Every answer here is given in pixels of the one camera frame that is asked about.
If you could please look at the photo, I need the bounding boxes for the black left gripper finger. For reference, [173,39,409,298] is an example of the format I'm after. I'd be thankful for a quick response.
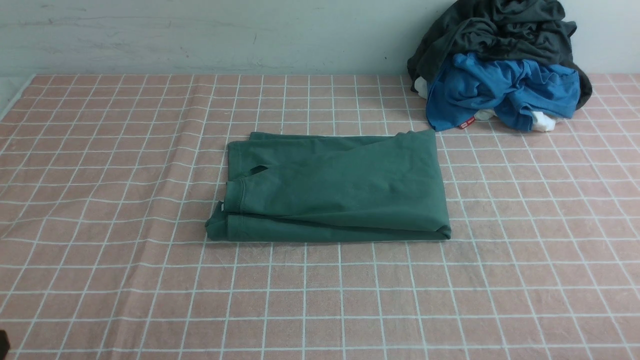
[0,331,10,357]

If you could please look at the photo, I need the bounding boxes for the dark grey crumpled garment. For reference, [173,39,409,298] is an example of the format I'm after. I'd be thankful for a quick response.
[407,0,594,109]

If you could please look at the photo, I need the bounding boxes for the blue crumpled garment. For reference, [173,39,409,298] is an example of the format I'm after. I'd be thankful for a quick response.
[425,54,581,132]

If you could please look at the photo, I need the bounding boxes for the pink checkered tablecloth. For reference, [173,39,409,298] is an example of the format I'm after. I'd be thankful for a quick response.
[0,74,640,360]

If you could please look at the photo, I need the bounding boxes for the green long-sleeved shirt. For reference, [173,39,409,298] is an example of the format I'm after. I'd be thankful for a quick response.
[205,129,451,243]

